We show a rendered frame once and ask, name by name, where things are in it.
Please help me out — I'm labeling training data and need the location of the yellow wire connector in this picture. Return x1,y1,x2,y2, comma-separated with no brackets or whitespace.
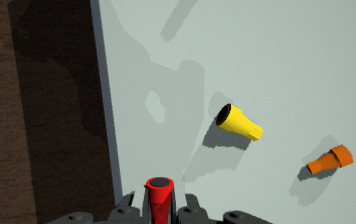
216,103,263,141

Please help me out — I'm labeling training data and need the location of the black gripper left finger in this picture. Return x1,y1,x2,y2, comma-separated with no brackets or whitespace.
46,185,149,224

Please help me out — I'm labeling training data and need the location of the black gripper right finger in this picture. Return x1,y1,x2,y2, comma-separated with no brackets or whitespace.
171,185,273,224

